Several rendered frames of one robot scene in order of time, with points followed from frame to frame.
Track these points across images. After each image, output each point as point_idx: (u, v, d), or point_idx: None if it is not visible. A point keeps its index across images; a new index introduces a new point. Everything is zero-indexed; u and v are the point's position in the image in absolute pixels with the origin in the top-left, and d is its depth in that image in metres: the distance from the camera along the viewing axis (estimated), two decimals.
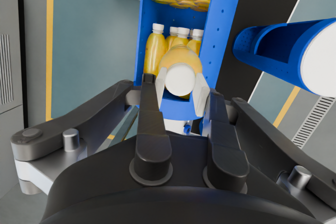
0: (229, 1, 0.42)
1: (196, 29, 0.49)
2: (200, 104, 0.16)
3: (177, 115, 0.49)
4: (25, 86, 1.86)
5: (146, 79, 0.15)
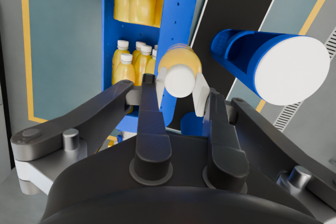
0: (178, 30, 0.46)
1: (154, 50, 0.54)
2: (200, 104, 0.16)
3: None
4: (4, 86, 1.82)
5: (146, 79, 0.15)
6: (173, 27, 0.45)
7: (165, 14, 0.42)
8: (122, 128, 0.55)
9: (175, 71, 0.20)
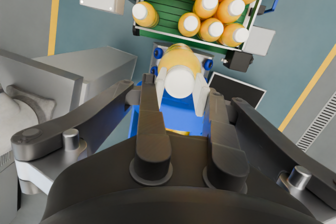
0: None
1: None
2: (200, 104, 0.16)
3: None
4: None
5: (146, 79, 0.15)
6: None
7: None
8: None
9: None
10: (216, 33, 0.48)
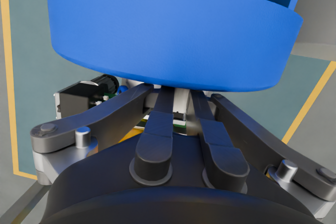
0: None
1: None
2: (181, 100, 0.16)
3: None
4: None
5: None
6: None
7: None
8: None
9: None
10: None
